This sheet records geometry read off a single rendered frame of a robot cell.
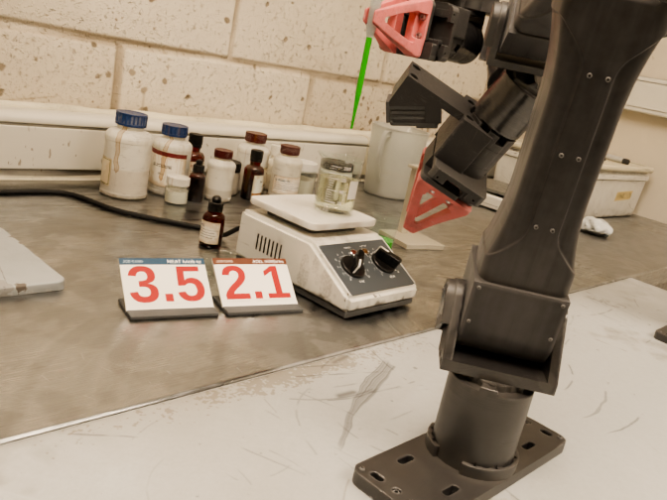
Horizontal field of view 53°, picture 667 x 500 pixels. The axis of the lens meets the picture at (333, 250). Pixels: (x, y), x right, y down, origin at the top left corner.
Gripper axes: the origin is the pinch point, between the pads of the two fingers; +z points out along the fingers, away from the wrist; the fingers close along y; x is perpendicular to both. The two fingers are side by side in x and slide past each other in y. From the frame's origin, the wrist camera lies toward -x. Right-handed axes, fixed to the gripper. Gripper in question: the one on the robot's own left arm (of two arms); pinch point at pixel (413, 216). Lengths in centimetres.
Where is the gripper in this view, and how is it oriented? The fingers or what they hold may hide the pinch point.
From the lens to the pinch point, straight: 78.4
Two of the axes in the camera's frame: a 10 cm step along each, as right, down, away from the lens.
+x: 8.4, 5.2, 1.6
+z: -5.1, 6.4, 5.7
